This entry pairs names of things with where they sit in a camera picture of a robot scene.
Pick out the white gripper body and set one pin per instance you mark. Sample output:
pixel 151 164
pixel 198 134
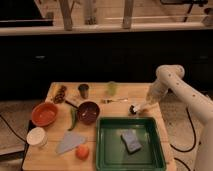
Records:
pixel 156 92

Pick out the white handled dish brush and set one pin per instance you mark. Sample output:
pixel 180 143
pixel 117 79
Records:
pixel 137 109

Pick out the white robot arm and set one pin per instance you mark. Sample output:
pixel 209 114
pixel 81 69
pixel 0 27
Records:
pixel 170 77

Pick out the purple bowl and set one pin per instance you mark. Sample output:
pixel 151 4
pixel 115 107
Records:
pixel 88 112

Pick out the orange bowl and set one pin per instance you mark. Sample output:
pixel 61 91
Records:
pixel 44 114

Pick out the green translucent cup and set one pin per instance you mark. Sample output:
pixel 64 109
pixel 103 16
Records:
pixel 111 88

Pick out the blue sponge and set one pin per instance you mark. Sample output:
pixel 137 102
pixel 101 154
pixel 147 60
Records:
pixel 131 141

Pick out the dark metal cup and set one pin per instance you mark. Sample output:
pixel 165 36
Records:
pixel 84 90

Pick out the green plastic tray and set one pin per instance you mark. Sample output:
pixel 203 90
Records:
pixel 111 152

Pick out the green chili pepper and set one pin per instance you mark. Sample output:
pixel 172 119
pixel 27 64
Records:
pixel 73 113

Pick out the black spoon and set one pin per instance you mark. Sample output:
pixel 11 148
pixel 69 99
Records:
pixel 69 103

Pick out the orange fruit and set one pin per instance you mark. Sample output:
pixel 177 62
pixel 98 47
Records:
pixel 82 152

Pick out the light blue cloth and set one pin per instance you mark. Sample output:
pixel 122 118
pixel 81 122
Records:
pixel 69 141

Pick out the white cup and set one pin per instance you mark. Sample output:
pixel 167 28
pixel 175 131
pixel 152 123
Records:
pixel 37 137

